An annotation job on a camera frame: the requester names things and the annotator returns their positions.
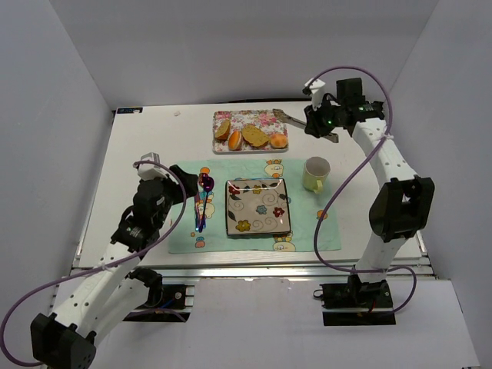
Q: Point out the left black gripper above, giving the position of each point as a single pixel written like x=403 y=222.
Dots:
x=184 y=179

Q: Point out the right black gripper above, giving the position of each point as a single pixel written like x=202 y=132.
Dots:
x=313 y=125

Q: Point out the metal serving tongs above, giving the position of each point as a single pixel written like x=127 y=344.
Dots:
x=287 y=119

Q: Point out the round orange bun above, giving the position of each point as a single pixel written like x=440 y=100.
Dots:
x=278 y=141

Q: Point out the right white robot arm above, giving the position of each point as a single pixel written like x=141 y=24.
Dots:
x=403 y=203

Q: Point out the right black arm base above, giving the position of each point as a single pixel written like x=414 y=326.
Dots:
x=355 y=296

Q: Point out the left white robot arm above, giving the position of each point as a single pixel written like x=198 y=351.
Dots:
x=67 y=338

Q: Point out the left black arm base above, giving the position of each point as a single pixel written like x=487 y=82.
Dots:
x=162 y=294

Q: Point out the half brown bread roll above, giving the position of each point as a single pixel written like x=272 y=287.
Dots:
x=223 y=131

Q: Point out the brown bread slice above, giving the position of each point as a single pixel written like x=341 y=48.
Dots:
x=254 y=136

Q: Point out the iridescent purple spoon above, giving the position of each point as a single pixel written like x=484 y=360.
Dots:
x=208 y=185

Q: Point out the orange sandwich bun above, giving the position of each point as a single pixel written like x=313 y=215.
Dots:
x=235 y=141

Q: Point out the pale yellow mug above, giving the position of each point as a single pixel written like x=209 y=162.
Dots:
x=315 y=173

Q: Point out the square floral ceramic plate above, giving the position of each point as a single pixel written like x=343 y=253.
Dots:
x=256 y=207

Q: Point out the floral rectangular tray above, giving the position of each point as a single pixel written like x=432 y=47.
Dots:
x=263 y=119

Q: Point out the light green cartoon placemat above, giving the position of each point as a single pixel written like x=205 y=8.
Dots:
x=311 y=226

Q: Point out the left blue table label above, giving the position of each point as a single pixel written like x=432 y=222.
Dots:
x=129 y=110

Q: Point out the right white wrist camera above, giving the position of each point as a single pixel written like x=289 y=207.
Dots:
x=315 y=89

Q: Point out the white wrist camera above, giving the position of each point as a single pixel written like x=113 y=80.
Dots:
x=150 y=170
x=315 y=89

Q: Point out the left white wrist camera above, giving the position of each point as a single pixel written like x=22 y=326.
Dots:
x=150 y=170

